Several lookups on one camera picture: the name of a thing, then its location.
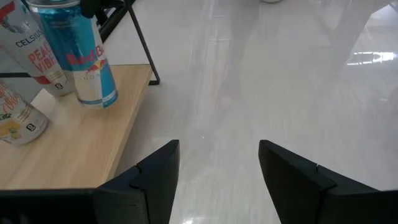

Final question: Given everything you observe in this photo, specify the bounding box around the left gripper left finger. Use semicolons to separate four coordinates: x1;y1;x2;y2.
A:
93;139;181;224

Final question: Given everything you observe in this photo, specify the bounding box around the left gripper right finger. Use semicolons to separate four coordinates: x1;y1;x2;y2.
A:
257;139;383;224

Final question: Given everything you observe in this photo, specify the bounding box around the white Celsius can yellow fruit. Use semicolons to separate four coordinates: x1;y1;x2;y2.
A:
0;79;49;147

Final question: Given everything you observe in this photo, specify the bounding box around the blue Red Bull Sugarfree can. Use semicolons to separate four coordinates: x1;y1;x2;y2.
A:
26;0;119;110

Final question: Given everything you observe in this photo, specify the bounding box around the white Celsius Peach Vibe can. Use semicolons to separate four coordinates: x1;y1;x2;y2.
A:
0;0;75;97

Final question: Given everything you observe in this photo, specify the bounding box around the black metal shelf end frame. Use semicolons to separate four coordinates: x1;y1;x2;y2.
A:
80;0;162;86

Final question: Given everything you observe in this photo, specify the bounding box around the black aluminium table frame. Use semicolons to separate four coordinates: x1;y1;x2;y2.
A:
0;72;32;78

